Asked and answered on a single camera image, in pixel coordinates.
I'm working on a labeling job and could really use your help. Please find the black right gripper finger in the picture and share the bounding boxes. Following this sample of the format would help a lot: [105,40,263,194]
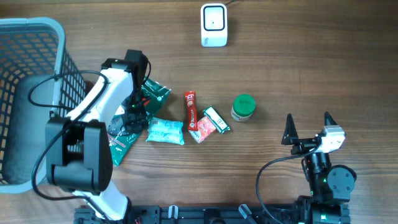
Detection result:
[281,113,299,145]
[324,111,337,126]

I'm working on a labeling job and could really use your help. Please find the green lid jar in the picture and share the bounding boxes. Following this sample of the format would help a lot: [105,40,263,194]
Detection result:
[231,94,256,122]

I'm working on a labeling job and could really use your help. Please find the red coffee stick sachet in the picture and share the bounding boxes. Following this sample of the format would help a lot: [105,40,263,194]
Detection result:
[184,91,198,131]

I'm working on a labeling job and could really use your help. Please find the red white small box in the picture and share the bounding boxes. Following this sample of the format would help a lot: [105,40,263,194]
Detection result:
[189,116,216,143]

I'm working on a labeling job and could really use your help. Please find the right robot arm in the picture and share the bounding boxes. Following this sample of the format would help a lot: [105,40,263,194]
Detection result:
[281,112,357,224]

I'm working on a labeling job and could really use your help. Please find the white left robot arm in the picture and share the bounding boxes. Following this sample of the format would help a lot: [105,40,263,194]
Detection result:
[41,50,151,223]

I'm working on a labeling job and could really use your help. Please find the white barcode scanner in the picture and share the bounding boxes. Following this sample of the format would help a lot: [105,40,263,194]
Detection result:
[200,3,228,47]

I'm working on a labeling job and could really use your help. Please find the teal tissue pack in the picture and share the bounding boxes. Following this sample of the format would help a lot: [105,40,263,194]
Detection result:
[146,118,185,146]

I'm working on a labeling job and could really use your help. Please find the grey plastic shopping basket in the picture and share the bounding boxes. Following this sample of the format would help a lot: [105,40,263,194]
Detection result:
[1,17,86,194]

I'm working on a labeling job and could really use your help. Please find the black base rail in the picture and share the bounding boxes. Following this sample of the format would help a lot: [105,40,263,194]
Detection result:
[73,204,305,224]

